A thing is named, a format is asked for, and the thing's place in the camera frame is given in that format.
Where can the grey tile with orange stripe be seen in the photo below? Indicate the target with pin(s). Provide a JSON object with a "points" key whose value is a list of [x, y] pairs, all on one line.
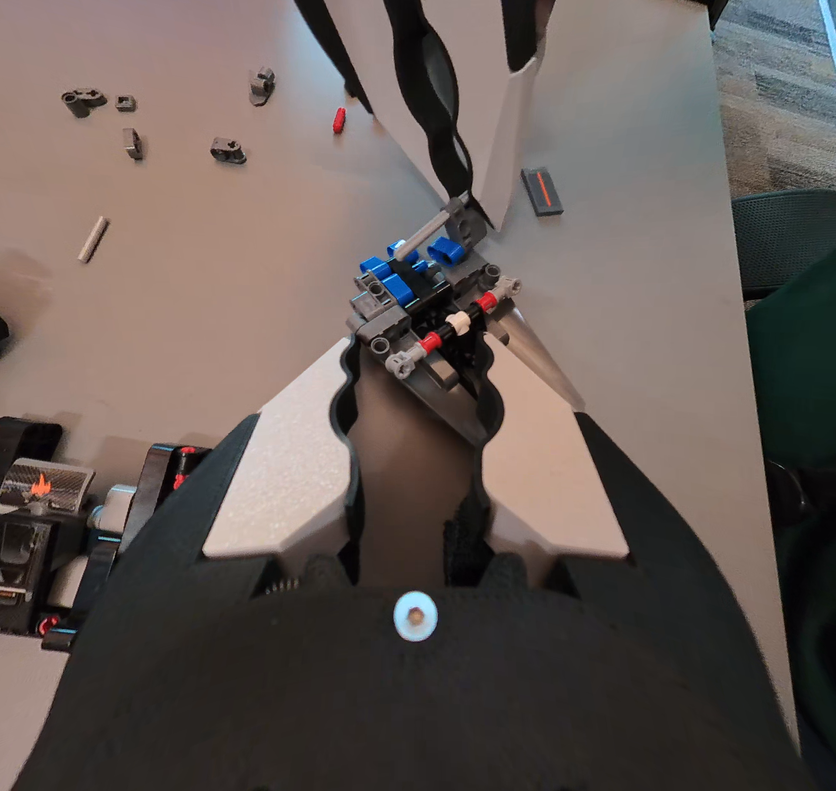
{"points": [[552, 197]]}

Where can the small grey square brick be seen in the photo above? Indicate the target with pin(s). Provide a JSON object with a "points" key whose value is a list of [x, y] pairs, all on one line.
{"points": [[118, 103]]}

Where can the dark grey double connector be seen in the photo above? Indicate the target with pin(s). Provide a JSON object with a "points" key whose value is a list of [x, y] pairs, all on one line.
{"points": [[81, 102]]}

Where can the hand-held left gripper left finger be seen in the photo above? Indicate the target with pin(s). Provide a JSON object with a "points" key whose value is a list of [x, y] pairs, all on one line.
{"points": [[281, 477]]}

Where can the grey winged brick assembly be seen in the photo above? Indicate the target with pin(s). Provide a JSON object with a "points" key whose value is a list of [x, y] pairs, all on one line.
{"points": [[398, 291]]}

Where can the light grey axle rod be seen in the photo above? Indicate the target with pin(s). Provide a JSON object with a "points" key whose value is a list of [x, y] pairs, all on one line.
{"points": [[93, 240]]}

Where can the dark grey cross-hole connector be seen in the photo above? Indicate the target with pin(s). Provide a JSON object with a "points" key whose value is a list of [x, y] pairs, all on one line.
{"points": [[228, 151]]}

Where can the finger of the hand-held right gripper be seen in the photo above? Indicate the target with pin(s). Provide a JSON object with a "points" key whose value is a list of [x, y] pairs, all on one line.
{"points": [[359, 33], [480, 53]]}

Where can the grey short beam brick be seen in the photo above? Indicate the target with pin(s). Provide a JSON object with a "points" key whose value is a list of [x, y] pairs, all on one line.
{"points": [[132, 144]]}

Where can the small black brick assembly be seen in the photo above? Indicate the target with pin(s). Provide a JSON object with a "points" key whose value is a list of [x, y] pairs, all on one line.
{"points": [[52, 484]]}

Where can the light grey small connector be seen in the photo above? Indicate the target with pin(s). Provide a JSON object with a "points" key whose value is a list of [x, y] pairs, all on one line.
{"points": [[511, 287]]}

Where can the red small pin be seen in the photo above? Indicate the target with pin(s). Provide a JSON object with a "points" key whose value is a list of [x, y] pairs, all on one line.
{"points": [[338, 120]]}

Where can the grey curved connector brick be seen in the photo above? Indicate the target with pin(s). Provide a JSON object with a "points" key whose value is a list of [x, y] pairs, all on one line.
{"points": [[261, 86]]}

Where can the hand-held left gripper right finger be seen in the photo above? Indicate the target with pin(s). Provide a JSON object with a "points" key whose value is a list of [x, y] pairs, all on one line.
{"points": [[555, 484]]}

